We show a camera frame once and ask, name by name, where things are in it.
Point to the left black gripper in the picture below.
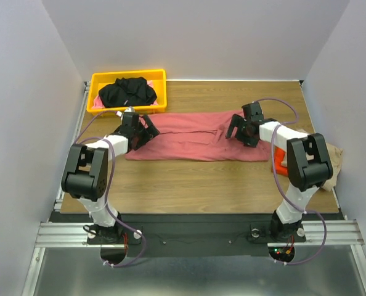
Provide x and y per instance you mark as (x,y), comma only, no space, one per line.
(150,134)

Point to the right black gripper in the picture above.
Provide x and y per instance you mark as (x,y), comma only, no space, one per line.
(239,129)

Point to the pink red t shirt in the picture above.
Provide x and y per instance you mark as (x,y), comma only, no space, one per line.
(199,137)

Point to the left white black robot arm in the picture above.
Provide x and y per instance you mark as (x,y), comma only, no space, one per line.
(89,171)

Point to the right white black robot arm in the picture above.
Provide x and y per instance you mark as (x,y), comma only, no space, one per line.
(286,220)

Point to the black t shirt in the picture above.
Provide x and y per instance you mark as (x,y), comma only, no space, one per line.
(127,92)

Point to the light pink t shirt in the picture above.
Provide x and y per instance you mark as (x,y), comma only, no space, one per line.
(100,103)

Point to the folded orange t shirt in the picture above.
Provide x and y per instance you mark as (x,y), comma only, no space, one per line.
(280,160)

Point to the yellow plastic bin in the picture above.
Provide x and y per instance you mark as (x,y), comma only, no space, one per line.
(145,90)

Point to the folded beige t shirt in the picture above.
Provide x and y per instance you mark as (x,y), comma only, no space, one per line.
(335,166)

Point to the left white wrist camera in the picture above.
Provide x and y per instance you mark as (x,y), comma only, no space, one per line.
(129,109)

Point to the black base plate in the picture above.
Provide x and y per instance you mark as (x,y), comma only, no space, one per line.
(173,235)

